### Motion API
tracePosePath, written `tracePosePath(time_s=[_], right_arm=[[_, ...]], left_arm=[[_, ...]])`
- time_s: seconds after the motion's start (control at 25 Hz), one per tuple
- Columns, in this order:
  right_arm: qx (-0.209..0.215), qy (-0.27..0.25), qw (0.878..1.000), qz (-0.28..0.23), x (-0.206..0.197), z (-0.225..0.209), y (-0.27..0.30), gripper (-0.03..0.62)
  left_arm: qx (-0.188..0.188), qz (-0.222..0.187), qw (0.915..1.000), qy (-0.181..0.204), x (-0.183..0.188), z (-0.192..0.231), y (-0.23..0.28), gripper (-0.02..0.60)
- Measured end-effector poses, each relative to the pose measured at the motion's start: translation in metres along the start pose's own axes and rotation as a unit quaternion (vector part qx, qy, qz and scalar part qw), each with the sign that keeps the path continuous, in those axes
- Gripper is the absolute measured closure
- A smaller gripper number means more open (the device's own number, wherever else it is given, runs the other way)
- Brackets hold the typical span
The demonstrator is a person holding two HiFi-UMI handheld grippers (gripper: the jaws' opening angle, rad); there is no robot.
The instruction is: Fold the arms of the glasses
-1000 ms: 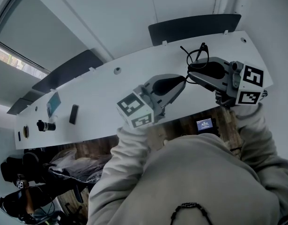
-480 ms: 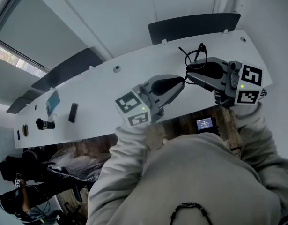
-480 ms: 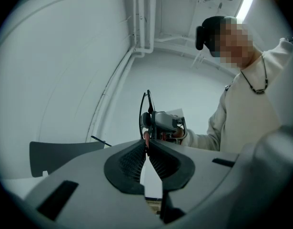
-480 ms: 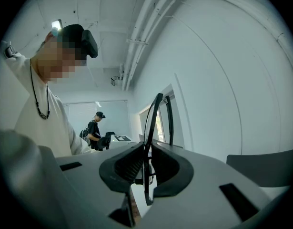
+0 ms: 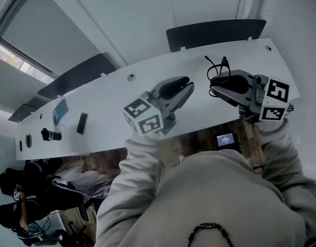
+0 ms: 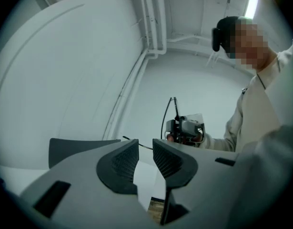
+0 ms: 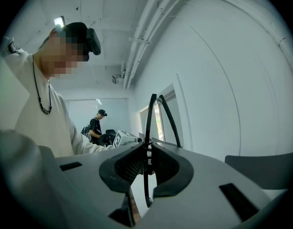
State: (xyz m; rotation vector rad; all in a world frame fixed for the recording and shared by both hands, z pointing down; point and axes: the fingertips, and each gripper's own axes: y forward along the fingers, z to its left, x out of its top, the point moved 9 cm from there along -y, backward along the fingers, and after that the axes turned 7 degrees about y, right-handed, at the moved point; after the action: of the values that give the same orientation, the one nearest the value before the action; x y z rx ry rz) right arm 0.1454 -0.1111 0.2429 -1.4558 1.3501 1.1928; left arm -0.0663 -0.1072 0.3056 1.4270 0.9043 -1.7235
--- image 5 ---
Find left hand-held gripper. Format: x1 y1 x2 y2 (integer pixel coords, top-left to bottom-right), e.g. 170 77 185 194
123 75 195 138

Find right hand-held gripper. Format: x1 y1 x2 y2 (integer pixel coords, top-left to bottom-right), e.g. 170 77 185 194
210 69 291 122

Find black-framed eyeglasses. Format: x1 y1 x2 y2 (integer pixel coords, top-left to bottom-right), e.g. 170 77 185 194
205 55 231 97

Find person's right forearm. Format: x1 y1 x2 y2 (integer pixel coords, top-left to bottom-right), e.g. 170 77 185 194
257 117 316 203

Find person's left forearm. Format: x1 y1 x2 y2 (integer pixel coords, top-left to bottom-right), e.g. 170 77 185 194
106 131 163 210

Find dark desk divider panel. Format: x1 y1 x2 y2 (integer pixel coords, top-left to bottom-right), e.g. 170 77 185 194
8 95 52 123
165 19 267 53
36 53 117 100

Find small blue-screen device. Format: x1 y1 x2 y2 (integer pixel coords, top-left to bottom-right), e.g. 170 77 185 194
215 130 238 150

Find flat rectangular phone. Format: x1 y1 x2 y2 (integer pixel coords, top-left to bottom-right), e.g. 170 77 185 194
76 112 88 135

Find person's beige sweatshirt torso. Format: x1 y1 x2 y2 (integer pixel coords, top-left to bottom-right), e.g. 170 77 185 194
95 148 316 247

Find plastic-wrapped office chair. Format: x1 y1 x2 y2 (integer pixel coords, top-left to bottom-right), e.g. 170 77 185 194
51 161 120 199

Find black bottle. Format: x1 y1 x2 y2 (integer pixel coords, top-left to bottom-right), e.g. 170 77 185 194
41 128 63 142

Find grey roller blind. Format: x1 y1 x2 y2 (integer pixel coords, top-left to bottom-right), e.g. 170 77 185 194
0 0 102 76

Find black office chair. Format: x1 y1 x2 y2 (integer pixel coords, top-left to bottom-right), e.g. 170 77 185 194
0 162 86 221

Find black beaded necklace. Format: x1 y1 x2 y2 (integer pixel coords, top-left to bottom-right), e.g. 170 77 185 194
188 222 234 247

